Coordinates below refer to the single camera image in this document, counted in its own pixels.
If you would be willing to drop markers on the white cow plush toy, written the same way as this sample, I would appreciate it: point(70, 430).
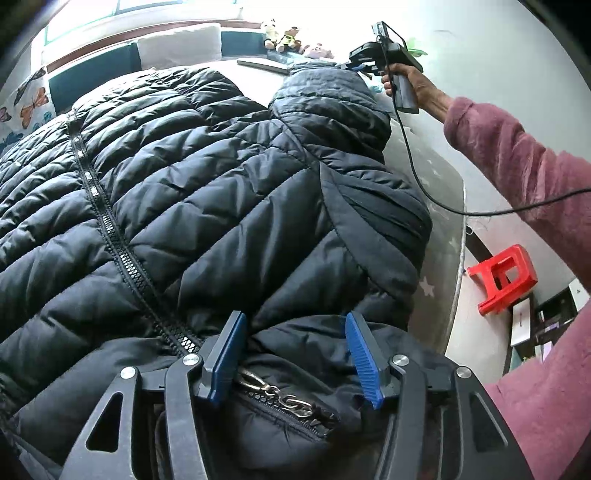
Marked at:
point(270, 32)

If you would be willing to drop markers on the beige cushion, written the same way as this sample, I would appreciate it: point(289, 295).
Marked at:
point(180, 44)

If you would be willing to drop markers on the pink plush toy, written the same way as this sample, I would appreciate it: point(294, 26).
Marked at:
point(318, 50)

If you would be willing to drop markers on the grey star-print mattress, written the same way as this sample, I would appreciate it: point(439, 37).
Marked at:
point(438, 258)

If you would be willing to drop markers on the person's right forearm pink sleeve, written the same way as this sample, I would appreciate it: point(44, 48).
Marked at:
point(517, 157)

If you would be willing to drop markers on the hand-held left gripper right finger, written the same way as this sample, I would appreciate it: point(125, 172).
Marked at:
point(362, 360)

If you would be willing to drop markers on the person's right hand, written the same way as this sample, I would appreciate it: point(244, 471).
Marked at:
point(427, 90)

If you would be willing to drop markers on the black puffer jacket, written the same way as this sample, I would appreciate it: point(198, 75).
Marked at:
point(207, 184)

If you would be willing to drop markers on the dark flat book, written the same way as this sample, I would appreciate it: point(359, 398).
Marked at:
point(263, 64)

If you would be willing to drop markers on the person's pink fleece torso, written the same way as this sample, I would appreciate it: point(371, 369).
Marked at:
point(549, 406)

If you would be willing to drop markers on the colourful pinwheel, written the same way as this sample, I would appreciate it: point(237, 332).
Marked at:
point(415, 47)

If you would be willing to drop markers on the brown bear plush toy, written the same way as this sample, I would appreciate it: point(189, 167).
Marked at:
point(290, 40)

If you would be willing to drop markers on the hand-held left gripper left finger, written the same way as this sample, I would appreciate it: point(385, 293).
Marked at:
point(228, 355)

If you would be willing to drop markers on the red plastic stool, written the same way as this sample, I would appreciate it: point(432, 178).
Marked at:
point(494, 277)

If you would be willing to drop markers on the teal padded headboard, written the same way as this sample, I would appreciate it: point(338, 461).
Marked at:
point(97, 83)

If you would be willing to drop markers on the white cardboard box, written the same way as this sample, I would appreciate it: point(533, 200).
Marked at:
point(521, 323)

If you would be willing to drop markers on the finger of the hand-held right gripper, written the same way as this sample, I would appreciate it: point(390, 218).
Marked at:
point(354, 67)

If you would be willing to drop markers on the large butterfly print pillow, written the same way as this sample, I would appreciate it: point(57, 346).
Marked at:
point(32, 104)

